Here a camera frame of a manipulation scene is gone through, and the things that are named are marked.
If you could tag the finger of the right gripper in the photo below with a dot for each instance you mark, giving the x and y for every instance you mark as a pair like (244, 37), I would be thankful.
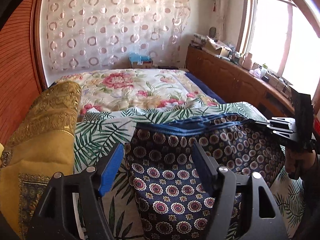
(285, 130)
(281, 121)

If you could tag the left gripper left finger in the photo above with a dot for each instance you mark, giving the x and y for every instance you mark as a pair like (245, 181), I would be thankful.
(54, 217)

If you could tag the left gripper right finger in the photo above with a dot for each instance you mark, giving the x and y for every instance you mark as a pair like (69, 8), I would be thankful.
(260, 217)

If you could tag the navy medallion patterned garment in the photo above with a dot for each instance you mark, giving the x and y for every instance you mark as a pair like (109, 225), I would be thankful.
(195, 169)

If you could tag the right hand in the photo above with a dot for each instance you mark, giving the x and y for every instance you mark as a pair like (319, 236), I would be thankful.
(298, 164)

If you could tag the long wooden cabinet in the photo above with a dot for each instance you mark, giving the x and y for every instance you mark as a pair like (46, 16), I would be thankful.
(234, 84)

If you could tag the pink bottle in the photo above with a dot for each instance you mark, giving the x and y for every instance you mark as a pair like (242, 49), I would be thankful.
(247, 61)

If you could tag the gold patterned blanket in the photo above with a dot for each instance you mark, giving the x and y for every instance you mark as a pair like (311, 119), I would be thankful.
(42, 145)

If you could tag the open cardboard box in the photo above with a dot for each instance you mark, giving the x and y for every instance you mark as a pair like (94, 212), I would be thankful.
(217, 47)

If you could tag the green leaf print cloth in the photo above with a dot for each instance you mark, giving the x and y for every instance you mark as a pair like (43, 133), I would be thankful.
(97, 133)

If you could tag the floral quilt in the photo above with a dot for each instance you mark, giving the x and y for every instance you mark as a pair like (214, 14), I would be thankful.
(120, 89)

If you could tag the wooden wardrobe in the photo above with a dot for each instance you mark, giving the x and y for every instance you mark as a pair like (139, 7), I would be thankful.
(22, 77)

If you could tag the cardboard box blue contents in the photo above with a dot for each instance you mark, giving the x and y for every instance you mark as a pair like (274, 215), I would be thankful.
(140, 61)

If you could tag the white circle pattern curtain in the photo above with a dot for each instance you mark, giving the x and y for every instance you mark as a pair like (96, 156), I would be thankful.
(90, 34)

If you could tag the window frame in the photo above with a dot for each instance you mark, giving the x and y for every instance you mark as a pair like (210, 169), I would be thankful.
(282, 42)

